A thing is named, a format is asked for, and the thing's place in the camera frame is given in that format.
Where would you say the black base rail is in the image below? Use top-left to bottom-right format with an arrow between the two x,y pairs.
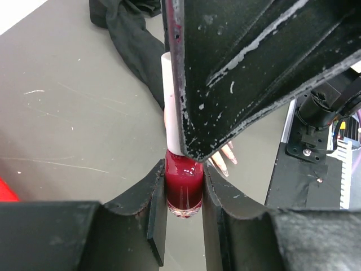
265,143 -> 349,209

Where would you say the red nail polish bottle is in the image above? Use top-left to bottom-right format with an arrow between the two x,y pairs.
164,151 -> 204,218

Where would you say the white nail polish cap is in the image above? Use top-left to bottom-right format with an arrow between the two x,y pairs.
161,52 -> 183,156

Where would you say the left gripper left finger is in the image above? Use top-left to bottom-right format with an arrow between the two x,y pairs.
1,160 -> 166,270

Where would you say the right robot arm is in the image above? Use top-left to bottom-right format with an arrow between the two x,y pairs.
161,1 -> 360,162

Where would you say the black sleeve cloth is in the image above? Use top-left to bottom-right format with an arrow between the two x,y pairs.
89,0 -> 165,109

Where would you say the red plastic tray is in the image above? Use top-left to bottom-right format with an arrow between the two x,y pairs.
0,178 -> 20,202

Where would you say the mannequin hand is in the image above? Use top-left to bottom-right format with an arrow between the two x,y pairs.
164,110 -> 237,177

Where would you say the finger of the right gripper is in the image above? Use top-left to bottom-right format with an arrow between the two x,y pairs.
161,1 -> 186,147
179,1 -> 360,161

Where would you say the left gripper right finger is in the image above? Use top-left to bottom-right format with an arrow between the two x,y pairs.
202,165 -> 360,270

